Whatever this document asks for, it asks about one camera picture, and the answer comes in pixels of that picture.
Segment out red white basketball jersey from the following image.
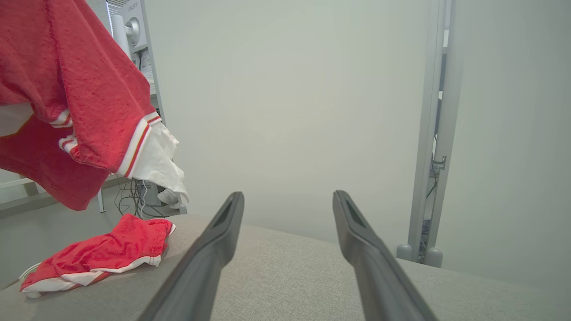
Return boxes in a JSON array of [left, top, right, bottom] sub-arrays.
[[0, 0, 190, 211]]

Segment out white desk frame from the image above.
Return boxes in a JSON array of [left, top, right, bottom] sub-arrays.
[[0, 172, 134, 219]]

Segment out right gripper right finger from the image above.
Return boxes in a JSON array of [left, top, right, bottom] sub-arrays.
[[332, 190, 439, 321]]

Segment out grey partition post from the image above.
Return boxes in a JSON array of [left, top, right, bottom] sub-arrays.
[[396, 0, 464, 268]]

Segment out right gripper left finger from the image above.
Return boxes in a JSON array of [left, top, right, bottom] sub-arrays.
[[137, 192, 245, 321]]

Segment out white cable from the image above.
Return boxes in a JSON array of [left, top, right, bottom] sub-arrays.
[[19, 262, 41, 279]]

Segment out black power cables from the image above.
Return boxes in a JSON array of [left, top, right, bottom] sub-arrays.
[[114, 177, 154, 219]]

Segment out white MSI monitor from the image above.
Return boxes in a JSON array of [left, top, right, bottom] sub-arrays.
[[107, 0, 150, 61]]

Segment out red shorts white trim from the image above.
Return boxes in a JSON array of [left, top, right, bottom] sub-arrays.
[[20, 213, 176, 298]]

